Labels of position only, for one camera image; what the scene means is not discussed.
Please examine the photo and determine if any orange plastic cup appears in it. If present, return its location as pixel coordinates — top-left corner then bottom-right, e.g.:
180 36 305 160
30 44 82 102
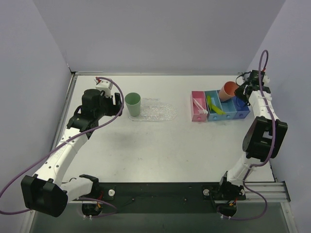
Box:
218 81 239 102

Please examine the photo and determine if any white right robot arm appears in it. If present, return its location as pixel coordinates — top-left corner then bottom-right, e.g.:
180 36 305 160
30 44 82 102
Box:
219 70 288 199

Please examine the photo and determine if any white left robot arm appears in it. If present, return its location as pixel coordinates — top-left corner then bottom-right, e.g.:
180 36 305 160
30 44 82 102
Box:
21 89 122 217

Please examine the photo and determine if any yellow toothpaste tube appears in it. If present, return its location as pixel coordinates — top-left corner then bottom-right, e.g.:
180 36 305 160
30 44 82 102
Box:
212 104 226 115
207 96 212 111

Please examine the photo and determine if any large clear textured tray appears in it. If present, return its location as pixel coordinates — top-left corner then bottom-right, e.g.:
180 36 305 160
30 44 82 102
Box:
128 101 177 121

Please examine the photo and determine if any green plastic cup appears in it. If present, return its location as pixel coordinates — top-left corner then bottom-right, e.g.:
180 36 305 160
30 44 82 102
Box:
125 92 141 117

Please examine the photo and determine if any dark blue organizer box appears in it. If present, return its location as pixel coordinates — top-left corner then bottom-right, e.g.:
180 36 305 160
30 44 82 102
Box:
232 97 250 119

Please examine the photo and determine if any light blue organizer box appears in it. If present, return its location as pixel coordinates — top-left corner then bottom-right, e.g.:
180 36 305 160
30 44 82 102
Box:
205 90 237 121

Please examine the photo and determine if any pink organizer box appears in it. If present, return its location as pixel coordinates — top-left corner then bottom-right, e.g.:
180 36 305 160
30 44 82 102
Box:
190 91 208 122

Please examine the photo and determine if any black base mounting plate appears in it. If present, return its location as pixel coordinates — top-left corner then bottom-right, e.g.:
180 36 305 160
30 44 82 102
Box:
78 182 246 216

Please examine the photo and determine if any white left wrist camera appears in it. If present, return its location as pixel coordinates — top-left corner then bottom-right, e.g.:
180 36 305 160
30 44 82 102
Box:
94 77 113 98

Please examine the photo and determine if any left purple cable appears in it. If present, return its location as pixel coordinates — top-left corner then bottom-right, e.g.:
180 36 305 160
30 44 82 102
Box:
0 77 122 218

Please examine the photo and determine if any aluminium rail frame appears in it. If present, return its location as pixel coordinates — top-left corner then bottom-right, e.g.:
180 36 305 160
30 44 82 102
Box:
245 182 291 203

